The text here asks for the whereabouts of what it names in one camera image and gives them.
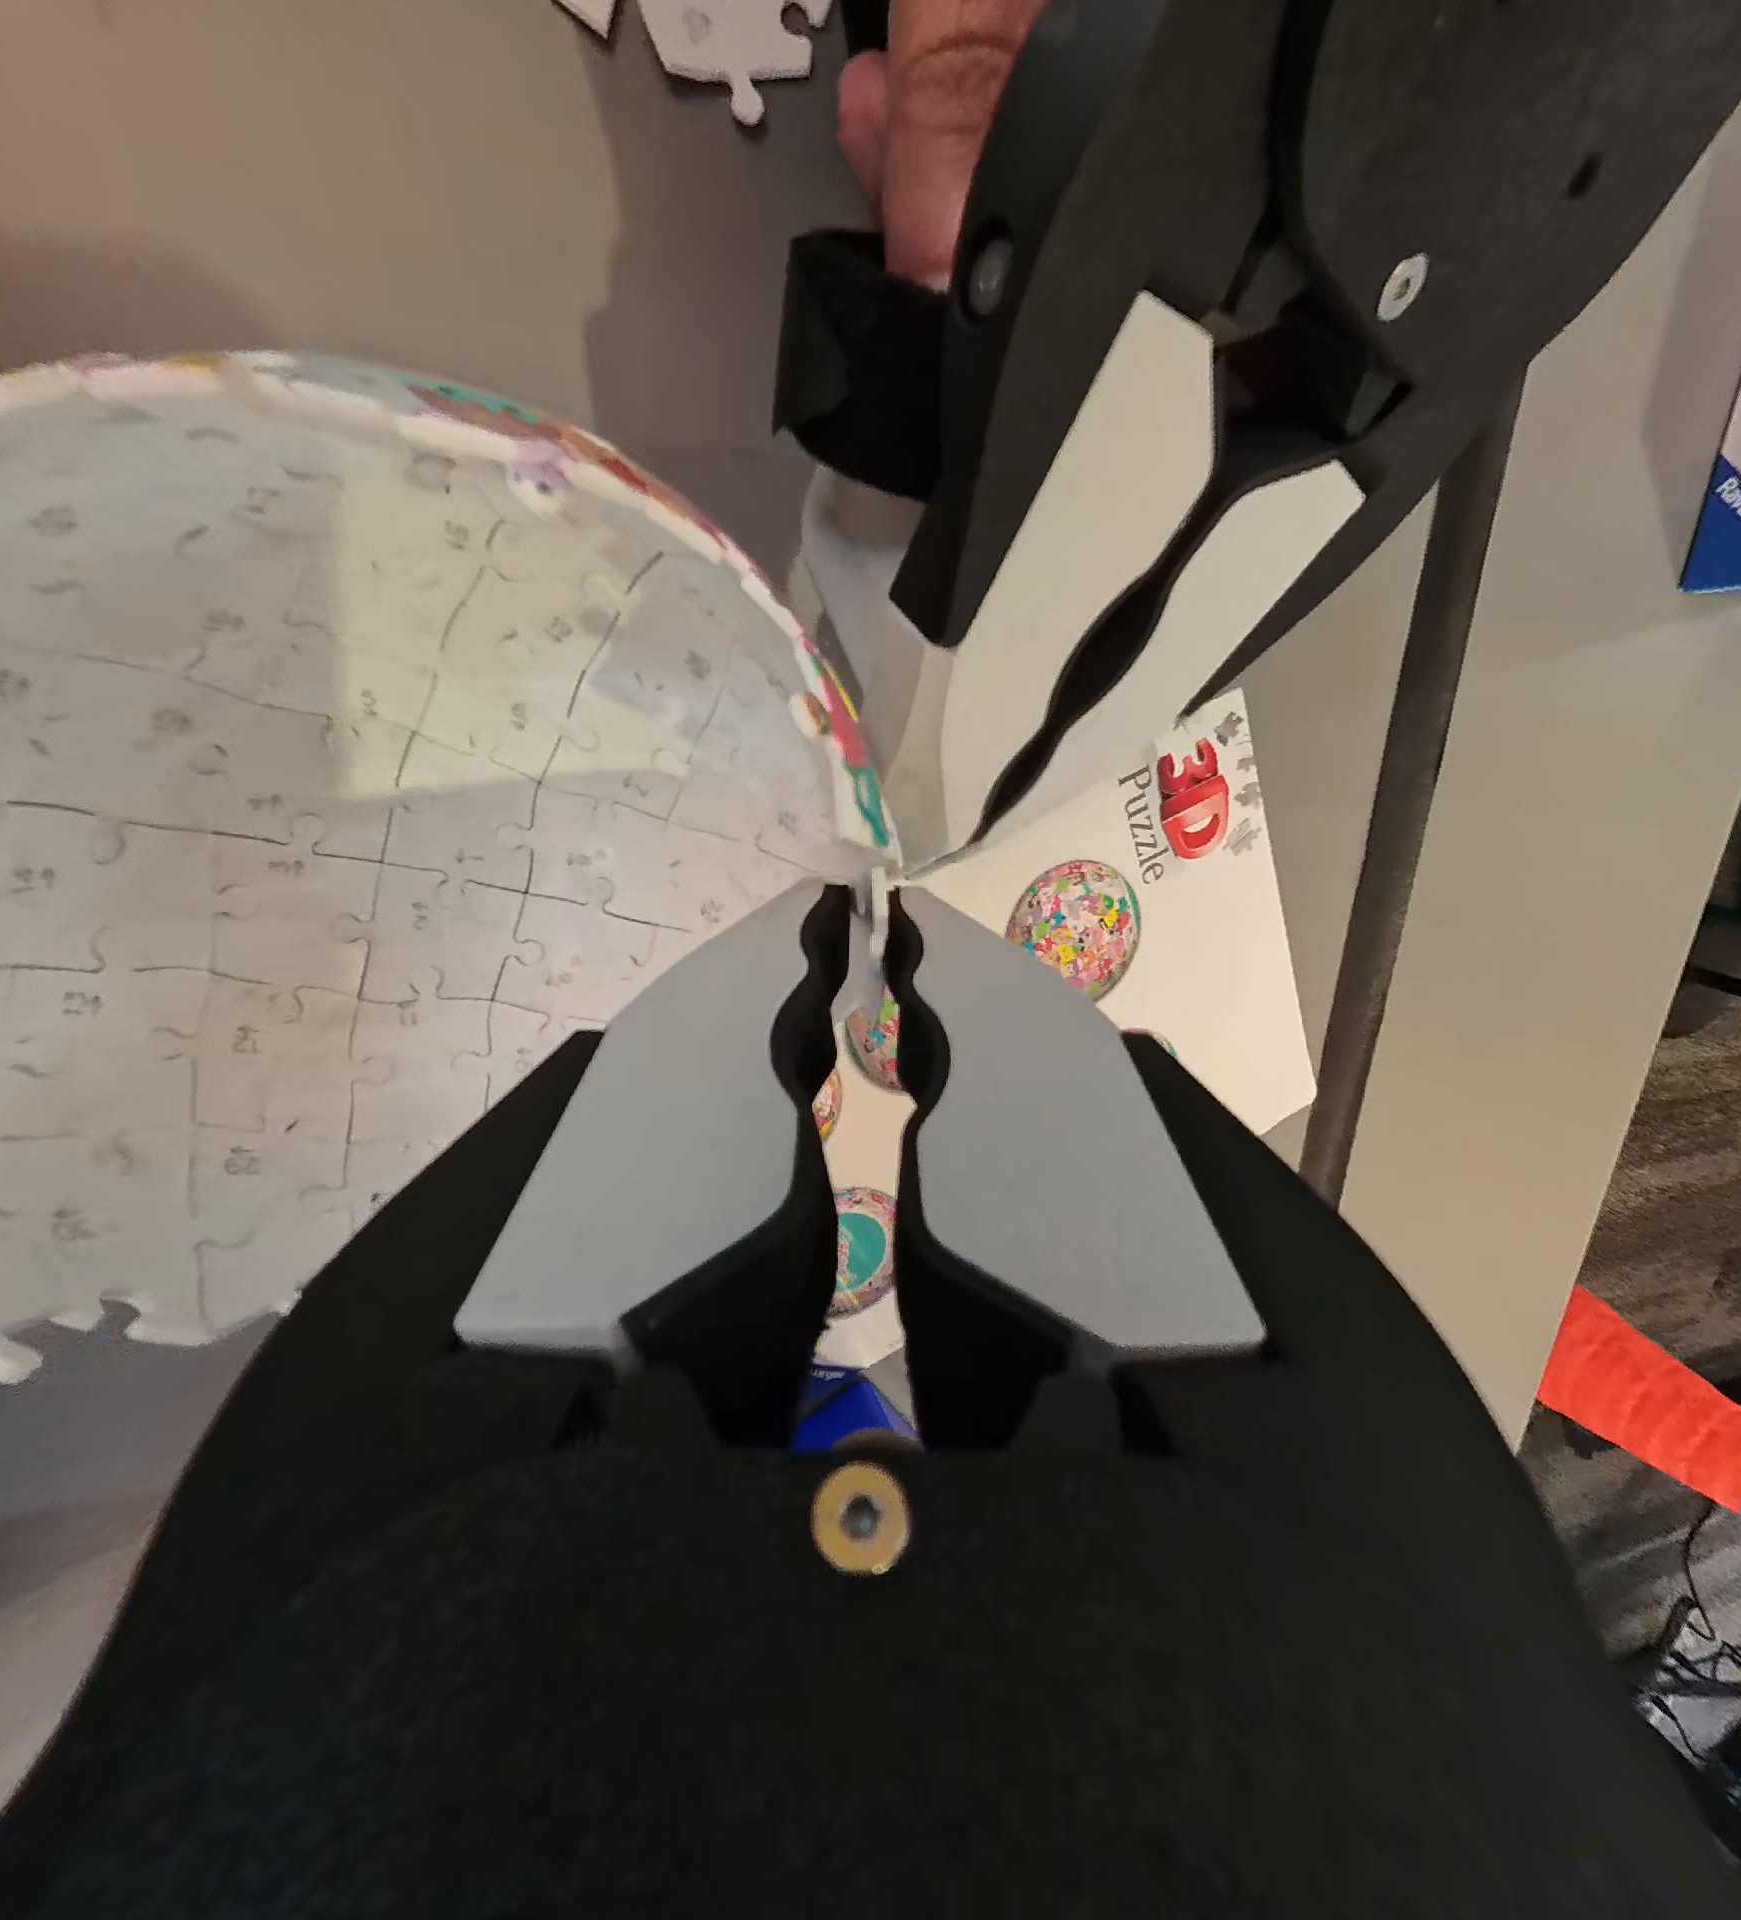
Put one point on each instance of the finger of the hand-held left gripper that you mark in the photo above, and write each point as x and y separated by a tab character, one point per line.
1275	570
1096	496

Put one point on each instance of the white curved puzzle dome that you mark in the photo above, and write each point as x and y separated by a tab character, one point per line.
284	752

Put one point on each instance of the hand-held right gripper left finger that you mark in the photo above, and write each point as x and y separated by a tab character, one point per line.
644	1170

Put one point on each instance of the person's left hand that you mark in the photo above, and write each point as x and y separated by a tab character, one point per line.
931	105

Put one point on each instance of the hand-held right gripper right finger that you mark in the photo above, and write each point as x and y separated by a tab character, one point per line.
1065	1185

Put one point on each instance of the white puzzle piece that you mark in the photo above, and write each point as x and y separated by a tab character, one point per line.
586	13
734	54

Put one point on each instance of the tall orange traffic cone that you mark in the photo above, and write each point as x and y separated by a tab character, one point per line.
1649	1403

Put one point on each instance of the puzzle instruction leaflet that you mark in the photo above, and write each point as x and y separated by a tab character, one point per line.
1199	959

